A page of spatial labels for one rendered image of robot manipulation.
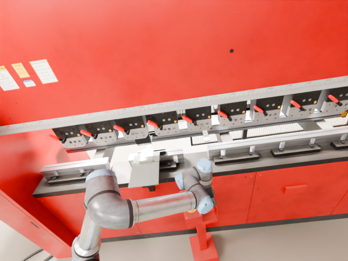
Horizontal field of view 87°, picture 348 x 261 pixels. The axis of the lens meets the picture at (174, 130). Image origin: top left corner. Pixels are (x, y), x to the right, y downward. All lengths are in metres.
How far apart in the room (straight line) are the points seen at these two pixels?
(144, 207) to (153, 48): 0.68
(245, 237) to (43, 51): 2.01
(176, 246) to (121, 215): 1.37
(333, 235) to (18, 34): 2.56
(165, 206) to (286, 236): 1.55
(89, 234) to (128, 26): 0.90
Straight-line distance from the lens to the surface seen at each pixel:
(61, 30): 1.02
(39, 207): 1.77
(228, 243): 2.01
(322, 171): 1.64
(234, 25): 0.96
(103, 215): 0.69
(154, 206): 0.73
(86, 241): 1.00
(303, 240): 2.17
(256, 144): 1.37
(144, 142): 1.25
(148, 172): 1.18
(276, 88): 1.15
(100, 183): 0.75
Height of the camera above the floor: 1.88
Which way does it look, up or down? 37 degrees down
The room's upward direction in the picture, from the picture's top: 10 degrees counter-clockwise
